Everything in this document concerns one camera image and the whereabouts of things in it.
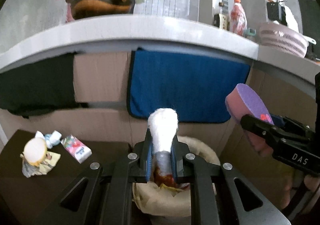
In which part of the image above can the white kitchen countertop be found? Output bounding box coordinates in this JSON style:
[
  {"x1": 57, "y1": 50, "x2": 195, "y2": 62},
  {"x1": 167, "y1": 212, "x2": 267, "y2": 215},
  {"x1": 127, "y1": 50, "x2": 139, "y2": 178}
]
[{"x1": 1, "y1": 15, "x2": 319, "y2": 82}]

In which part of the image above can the crumpled yellow grey wrapper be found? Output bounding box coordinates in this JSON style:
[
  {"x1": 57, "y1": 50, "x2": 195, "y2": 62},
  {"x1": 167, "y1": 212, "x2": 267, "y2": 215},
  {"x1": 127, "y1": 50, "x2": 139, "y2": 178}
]
[{"x1": 20, "y1": 151, "x2": 61, "y2": 178}]

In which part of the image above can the blue hanging towel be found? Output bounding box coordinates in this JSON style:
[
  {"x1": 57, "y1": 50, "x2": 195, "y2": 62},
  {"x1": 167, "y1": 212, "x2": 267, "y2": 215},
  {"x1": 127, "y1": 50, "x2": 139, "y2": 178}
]
[{"x1": 126, "y1": 49, "x2": 250, "y2": 124}]

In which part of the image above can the trash bin with white liner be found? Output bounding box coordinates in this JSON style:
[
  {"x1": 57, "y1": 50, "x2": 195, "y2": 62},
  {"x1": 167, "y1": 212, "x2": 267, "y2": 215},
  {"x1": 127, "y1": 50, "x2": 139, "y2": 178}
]
[{"x1": 132, "y1": 136, "x2": 220, "y2": 217}]

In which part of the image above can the red sauce bottle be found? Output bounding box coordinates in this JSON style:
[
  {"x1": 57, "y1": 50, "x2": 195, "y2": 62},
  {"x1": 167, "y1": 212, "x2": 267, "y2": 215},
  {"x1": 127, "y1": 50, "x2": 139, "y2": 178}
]
[{"x1": 229, "y1": 0, "x2": 247, "y2": 37}]

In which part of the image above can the pink white tissue pack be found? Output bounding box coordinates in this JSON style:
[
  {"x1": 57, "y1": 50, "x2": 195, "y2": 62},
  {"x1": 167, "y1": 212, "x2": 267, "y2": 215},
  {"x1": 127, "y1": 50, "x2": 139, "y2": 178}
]
[{"x1": 61, "y1": 135, "x2": 92, "y2": 164}]

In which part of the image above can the dark soy sauce bottle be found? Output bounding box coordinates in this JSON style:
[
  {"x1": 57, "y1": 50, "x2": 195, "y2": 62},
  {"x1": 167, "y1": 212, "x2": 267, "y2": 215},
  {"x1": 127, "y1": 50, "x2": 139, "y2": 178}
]
[{"x1": 213, "y1": 2, "x2": 228, "y2": 30}]

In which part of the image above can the person's right hand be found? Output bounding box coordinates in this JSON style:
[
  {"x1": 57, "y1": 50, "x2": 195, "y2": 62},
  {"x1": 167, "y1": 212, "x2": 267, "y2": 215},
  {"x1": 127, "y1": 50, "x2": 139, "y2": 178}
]
[{"x1": 280, "y1": 175, "x2": 319, "y2": 213}]

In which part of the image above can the white blue plastic bag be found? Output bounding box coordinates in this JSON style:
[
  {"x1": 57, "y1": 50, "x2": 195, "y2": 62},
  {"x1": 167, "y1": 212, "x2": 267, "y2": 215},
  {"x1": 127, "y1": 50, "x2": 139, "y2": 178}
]
[{"x1": 35, "y1": 131, "x2": 62, "y2": 149}]

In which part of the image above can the white fluffy paper wad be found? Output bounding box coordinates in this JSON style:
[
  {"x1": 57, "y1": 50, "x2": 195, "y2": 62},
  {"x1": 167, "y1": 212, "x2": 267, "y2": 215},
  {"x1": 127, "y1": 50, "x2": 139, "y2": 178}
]
[{"x1": 148, "y1": 108, "x2": 178, "y2": 154}]

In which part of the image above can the black hanging cloth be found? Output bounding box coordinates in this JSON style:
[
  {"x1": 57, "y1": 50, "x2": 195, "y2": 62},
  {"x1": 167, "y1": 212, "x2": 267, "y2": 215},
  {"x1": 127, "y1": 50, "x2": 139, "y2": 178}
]
[{"x1": 0, "y1": 52, "x2": 88, "y2": 119}]

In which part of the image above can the brown wok with wooden handle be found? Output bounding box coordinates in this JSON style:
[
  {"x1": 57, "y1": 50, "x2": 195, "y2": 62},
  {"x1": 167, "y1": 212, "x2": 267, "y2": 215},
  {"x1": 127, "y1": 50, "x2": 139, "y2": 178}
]
[{"x1": 71, "y1": 0, "x2": 136, "y2": 20}]

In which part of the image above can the purple pink sponge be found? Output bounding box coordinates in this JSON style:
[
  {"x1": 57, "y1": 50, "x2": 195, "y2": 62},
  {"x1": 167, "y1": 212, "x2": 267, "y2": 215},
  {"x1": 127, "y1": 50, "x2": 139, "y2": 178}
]
[{"x1": 225, "y1": 83, "x2": 274, "y2": 157}]

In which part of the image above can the pink plastic colander basket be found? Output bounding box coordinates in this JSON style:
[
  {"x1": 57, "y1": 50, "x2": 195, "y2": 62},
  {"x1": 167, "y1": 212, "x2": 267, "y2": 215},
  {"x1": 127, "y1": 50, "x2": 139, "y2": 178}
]
[{"x1": 259, "y1": 22, "x2": 309, "y2": 58}]

